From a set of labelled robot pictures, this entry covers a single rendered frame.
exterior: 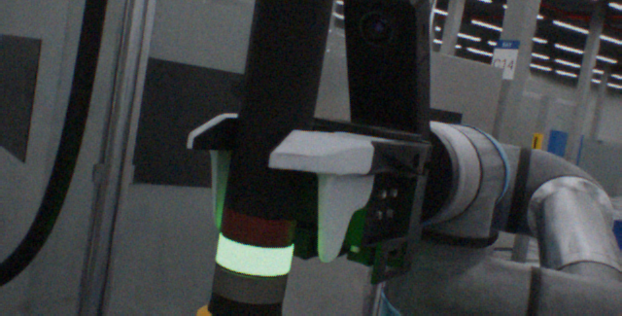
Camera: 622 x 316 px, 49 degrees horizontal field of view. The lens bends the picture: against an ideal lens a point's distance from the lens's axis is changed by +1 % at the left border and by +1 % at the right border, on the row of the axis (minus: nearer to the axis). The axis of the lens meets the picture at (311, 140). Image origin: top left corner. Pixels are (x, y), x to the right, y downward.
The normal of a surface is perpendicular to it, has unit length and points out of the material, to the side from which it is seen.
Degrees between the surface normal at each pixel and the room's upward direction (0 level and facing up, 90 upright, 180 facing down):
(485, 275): 44
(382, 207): 90
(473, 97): 90
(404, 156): 90
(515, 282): 38
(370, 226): 90
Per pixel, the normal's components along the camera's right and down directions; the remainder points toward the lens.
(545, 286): -0.04, -0.77
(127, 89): 0.76, 0.17
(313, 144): 0.45, -0.64
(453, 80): 0.57, 0.15
